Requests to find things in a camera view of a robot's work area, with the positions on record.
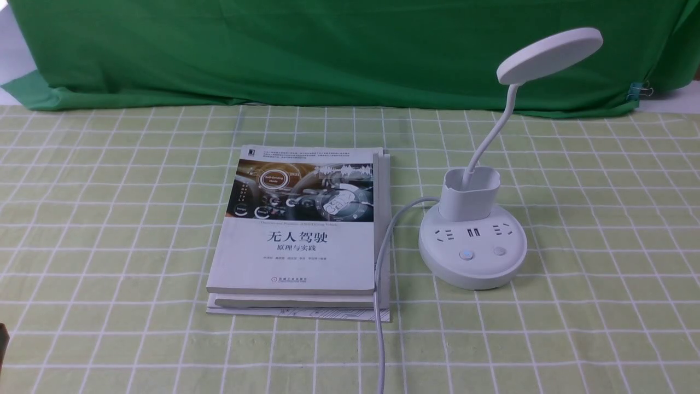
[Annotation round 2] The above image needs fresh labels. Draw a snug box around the white desk lamp with sockets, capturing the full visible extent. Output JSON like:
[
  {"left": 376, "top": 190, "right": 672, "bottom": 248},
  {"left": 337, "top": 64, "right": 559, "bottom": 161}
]
[{"left": 418, "top": 27, "right": 603, "bottom": 290}]

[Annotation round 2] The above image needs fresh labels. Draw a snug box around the top white self-driving book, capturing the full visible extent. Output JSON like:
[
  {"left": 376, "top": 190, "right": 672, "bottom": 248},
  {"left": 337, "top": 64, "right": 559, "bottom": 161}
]
[{"left": 206, "top": 144, "right": 384, "bottom": 296}]

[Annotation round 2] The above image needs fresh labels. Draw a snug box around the bottom white book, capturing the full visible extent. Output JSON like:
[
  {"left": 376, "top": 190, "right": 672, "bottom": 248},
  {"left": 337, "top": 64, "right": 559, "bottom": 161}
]
[{"left": 206, "top": 153, "right": 392, "bottom": 323}]

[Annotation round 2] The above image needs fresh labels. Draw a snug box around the green checkered tablecloth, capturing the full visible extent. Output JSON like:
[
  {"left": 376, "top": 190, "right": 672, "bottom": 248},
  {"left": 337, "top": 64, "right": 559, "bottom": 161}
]
[{"left": 1, "top": 106, "right": 699, "bottom": 393}]

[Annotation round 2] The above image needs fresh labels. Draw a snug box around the teal binder clip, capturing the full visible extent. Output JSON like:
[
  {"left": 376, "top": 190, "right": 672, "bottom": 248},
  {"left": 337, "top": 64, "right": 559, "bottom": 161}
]
[{"left": 627, "top": 82, "right": 654, "bottom": 102}]

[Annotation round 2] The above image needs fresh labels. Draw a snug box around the green backdrop cloth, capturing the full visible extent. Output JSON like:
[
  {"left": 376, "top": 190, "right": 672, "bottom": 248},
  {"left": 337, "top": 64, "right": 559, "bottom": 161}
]
[{"left": 2, "top": 1, "right": 698, "bottom": 119}]

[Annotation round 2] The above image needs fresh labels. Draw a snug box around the white lamp power cable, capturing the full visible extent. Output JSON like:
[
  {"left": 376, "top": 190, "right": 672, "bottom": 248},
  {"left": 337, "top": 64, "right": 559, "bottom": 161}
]
[{"left": 374, "top": 196, "right": 441, "bottom": 394}]

